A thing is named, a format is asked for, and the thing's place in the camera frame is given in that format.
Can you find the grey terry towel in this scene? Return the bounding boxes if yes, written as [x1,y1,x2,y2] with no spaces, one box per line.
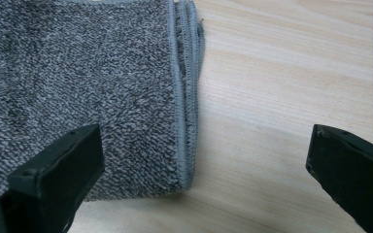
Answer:
[0,0,206,202]

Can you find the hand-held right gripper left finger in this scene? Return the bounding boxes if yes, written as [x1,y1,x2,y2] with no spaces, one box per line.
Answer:
[0,123,106,233]

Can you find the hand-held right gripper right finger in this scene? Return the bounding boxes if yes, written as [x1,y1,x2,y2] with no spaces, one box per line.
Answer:
[305,123,373,233]

